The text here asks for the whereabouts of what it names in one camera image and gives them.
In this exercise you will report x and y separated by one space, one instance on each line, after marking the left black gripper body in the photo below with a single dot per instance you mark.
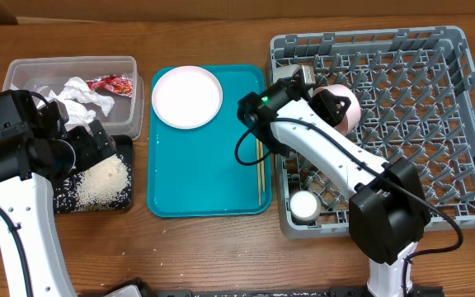
87 154

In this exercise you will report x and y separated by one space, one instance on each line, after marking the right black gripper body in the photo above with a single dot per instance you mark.
320 103

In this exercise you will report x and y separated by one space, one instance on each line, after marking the pink bowl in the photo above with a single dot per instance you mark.
353 114

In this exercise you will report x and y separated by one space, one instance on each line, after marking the white paper cup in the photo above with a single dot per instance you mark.
305 207

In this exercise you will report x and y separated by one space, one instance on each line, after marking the large pink plate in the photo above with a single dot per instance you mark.
187 97

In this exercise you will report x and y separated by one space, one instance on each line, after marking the grey bowl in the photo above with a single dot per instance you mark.
284 72

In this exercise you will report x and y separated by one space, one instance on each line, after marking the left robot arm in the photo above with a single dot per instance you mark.
36 151

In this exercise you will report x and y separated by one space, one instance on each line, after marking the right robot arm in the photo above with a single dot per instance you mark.
390 219

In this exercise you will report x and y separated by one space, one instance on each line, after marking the grey dishwasher rack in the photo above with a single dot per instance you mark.
416 89

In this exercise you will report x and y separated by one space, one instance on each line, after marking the rice pile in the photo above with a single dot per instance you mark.
101 185

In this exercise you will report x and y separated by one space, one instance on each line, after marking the black tray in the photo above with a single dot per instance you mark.
124 144

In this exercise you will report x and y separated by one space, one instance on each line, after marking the crumpled white tissue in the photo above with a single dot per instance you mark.
82 104

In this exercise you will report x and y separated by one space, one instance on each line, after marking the clear plastic bin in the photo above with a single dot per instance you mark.
127 114

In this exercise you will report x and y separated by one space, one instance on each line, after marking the red snack wrapper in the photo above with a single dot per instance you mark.
119 84

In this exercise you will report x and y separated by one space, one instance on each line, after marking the right wooden chopstick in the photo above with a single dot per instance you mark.
261 165

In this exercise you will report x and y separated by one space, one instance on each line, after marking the wooden chopstick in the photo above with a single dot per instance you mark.
258 170
261 165

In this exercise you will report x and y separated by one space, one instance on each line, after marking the left wooden chopstick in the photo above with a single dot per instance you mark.
258 170

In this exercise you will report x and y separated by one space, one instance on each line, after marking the teal plastic tray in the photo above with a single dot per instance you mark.
194 173

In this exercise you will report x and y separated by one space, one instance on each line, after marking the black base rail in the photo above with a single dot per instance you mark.
339 291

